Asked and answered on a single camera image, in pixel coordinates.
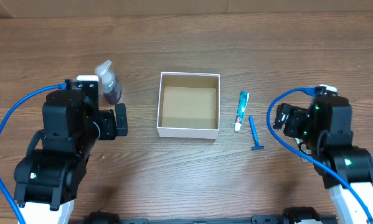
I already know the clear pump bottle dark liquid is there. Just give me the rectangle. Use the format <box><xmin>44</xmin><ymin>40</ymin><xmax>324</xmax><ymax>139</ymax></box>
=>
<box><xmin>95</xmin><ymin>60</ymin><xmax>121</xmax><ymax>105</ymax></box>

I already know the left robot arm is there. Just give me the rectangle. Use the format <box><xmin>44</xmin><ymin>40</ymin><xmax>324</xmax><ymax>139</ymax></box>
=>
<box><xmin>14</xmin><ymin>80</ymin><xmax>128</xmax><ymax>223</ymax></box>

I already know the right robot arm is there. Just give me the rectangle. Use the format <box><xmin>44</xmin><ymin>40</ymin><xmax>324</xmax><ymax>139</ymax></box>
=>
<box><xmin>267</xmin><ymin>92</ymin><xmax>373</xmax><ymax>223</ymax></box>

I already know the green toothbrush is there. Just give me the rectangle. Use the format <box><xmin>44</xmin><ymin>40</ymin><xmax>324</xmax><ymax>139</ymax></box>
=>
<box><xmin>295</xmin><ymin>138</ymin><xmax>309</xmax><ymax>156</ymax></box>

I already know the teal toothpaste tube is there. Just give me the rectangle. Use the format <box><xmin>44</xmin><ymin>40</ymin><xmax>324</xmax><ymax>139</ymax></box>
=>
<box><xmin>234</xmin><ymin>91</ymin><xmax>250</xmax><ymax>132</ymax></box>

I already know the blue disposable razor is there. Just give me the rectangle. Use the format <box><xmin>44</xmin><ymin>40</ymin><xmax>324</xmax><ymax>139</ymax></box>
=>
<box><xmin>248</xmin><ymin>116</ymin><xmax>264</xmax><ymax>151</ymax></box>

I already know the white cardboard box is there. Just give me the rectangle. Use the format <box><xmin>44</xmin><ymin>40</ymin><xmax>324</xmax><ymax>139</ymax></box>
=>
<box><xmin>156</xmin><ymin>72</ymin><xmax>220</xmax><ymax>139</ymax></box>

